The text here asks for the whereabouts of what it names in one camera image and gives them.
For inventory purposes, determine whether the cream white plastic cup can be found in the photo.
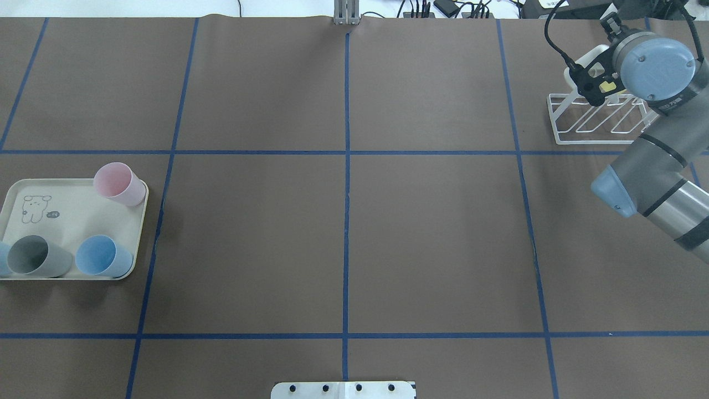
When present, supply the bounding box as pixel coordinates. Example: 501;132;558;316
585;56;614;86

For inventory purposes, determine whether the light blue cup front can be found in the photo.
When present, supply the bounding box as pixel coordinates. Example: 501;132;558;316
74;235;133;278

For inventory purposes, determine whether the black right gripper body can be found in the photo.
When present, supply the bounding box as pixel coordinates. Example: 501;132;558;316
567;64;615;107

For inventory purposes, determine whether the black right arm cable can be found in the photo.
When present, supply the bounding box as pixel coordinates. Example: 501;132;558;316
544;0;588;73

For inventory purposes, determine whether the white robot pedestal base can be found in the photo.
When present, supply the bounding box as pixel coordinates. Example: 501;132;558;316
270;381;417;398

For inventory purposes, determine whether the aluminium frame post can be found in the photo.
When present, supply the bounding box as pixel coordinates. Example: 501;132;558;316
333;0;361;25

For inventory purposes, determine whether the light blue cup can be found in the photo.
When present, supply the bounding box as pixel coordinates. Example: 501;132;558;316
74;235;133;278
0;242;13;276

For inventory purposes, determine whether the white wire cup rack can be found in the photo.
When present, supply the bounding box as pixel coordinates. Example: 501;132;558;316
546;70;658;146

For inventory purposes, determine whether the pink plastic cup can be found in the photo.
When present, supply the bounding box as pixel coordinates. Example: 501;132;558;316
93;162;148;207

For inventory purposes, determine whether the cream serving tray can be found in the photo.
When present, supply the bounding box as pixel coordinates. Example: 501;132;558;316
1;178;150;281

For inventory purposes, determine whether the grey plastic cup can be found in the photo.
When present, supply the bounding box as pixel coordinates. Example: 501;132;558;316
7;235;73;278

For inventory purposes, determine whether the light blue cup back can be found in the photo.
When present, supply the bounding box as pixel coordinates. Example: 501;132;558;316
0;242;13;276

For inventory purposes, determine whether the yellow plastic cup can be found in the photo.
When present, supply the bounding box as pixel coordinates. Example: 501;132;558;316
598;81;618;94

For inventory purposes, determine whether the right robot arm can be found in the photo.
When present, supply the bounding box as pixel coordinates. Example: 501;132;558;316
569;25;708;261

